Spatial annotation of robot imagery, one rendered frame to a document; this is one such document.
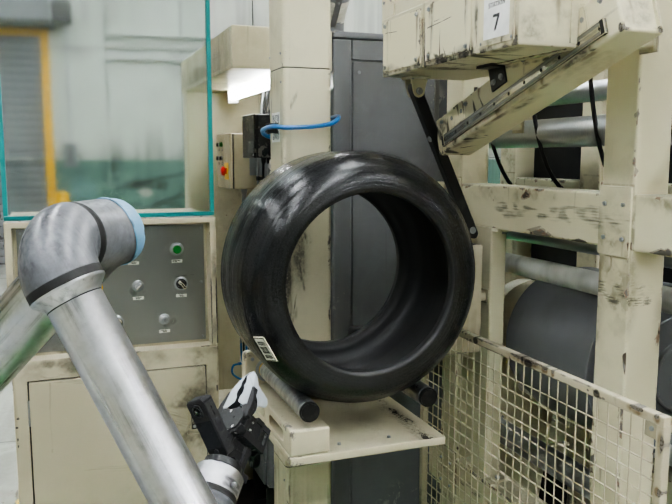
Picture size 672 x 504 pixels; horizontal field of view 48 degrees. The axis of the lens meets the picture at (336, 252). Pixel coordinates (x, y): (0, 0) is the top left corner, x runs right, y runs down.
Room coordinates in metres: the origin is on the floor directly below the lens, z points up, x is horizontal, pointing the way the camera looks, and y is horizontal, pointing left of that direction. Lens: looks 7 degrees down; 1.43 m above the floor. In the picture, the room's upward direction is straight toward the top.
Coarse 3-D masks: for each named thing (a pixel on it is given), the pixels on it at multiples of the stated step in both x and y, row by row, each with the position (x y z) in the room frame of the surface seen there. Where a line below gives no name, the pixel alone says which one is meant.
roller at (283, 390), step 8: (264, 368) 1.80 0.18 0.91; (264, 376) 1.78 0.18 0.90; (272, 376) 1.73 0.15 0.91; (272, 384) 1.71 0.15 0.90; (280, 384) 1.67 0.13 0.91; (280, 392) 1.65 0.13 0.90; (288, 392) 1.61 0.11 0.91; (296, 392) 1.59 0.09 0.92; (288, 400) 1.59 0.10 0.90; (296, 400) 1.55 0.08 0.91; (304, 400) 1.53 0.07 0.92; (312, 400) 1.54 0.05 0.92; (296, 408) 1.53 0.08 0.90; (304, 408) 1.51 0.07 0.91; (312, 408) 1.52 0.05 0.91; (304, 416) 1.51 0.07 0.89; (312, 416) 1.52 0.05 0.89
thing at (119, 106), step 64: (0, 0) 1.94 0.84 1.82; (64, 0) 1.99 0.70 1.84; (128, 0) 2.05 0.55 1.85; (192, 0) 2.11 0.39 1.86; (0, 64) 1.94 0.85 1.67; (64, 64) 1.99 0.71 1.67; (128, 64) 2.05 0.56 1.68; (192, 64) 2.11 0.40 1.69; (0, 128) 1.93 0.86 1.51; (64, 128) 1.99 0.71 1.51; (128, 128) 2.04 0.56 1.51; (192, 128) 2.10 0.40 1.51; (64, 192) 1.98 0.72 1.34; (128, 192) 2.04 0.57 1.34; (192, 192) 2.10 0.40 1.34
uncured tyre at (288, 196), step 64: (256, 192) 1.65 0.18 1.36; (320, 192) 1.52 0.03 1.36; (384, 192) 1.57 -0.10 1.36; (256, 256) 1.50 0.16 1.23; (448, 256) 1.64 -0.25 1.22; (256, 320) 1.50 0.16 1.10; (384, 320) 1.86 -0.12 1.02; (448, 320) 1.62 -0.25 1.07; (320, 384) 1.53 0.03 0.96; (384, 384) 1.58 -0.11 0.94
